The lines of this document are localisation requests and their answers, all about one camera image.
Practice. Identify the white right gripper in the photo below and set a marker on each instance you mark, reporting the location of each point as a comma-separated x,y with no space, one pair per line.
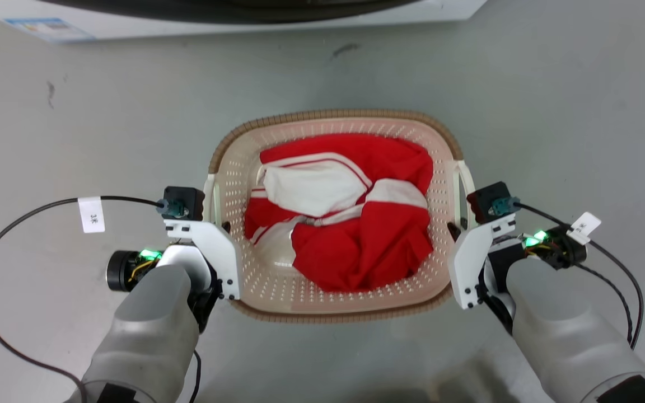
468,263

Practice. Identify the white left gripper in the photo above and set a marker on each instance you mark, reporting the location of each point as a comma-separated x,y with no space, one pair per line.
219,252

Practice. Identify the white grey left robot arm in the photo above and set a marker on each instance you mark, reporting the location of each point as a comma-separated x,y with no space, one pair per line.
149,324

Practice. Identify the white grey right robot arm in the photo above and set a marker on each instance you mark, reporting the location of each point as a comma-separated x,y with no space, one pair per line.
563,324

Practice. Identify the beige plastic laundry basket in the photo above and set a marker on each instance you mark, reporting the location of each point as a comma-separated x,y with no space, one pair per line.
277,291

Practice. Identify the red and white garment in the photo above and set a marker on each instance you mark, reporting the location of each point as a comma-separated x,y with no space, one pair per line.
356,246

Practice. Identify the dark washing machine door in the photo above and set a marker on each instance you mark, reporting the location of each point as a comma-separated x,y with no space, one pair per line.
233,8

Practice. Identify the white washing machine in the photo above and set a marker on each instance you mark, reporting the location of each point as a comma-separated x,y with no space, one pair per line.
132,25

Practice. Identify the blue label sticker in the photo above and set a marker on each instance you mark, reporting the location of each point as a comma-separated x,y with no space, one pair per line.
48,28

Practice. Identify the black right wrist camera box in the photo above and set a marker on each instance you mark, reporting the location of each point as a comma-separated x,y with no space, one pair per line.
490,201

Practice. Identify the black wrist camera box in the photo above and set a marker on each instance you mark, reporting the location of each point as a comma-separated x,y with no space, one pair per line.
490,201
183,201

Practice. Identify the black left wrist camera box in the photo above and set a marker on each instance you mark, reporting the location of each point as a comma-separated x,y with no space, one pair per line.
183,201

